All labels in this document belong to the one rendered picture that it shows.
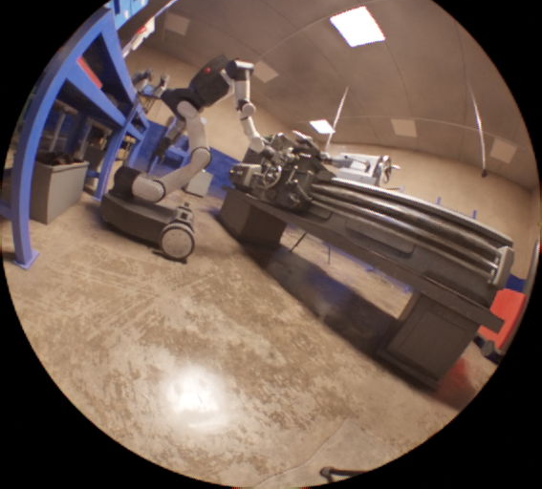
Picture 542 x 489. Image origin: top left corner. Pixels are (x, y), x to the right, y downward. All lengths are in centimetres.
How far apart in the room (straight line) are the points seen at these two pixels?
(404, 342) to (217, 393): 86
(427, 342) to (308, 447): 73
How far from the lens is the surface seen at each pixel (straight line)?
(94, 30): 76
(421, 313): 99
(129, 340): 56
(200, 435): 48
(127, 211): 100
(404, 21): 306
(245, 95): 108
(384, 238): 102
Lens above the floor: 47
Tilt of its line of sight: 4 degrees down
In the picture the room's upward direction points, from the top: 23 degrees clockwise
